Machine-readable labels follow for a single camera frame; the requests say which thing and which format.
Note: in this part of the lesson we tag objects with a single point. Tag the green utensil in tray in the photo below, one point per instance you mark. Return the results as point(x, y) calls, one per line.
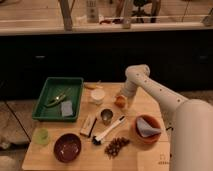
point(59, 98)

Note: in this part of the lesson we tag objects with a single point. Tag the bunch of brown grapes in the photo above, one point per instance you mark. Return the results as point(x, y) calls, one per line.
point(113, 148)

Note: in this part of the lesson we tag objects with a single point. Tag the orange apple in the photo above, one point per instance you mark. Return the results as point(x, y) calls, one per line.
point(120, 101)

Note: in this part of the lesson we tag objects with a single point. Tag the green plastic tray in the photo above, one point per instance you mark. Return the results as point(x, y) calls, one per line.
point(53, 86)

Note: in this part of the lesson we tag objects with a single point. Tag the black white brush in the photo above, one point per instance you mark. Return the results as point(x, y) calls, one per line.
point(96, 140)

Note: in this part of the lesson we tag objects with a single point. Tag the wooden block box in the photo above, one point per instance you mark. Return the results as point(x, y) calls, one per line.
point(88, 125)

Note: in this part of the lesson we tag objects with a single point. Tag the white plastic cup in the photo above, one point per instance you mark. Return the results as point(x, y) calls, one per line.
point(97, 96)

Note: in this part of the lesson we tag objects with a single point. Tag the grey cloth in orange bowl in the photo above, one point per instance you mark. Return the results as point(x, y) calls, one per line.
point(145, 129)

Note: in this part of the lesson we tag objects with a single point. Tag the purple bowl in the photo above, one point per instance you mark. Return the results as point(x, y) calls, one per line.
point(67, 148)

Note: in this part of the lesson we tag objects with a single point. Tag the small metal cup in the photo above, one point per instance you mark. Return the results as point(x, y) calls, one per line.
point(106, 116)

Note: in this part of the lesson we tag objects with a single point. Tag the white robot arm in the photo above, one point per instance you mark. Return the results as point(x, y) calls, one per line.
point(191, 146)

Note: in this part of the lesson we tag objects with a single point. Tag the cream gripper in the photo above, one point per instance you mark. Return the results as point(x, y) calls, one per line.
point(128, 102)

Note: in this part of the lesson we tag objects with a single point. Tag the orange bowl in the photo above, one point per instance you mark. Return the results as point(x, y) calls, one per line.
point(153, 122)

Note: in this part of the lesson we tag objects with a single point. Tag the yellow object at table back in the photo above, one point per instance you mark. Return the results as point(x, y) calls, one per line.
point(92, 85)

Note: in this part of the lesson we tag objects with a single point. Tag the grey sponge in tray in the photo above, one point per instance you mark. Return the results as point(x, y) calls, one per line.
point(66, 108)

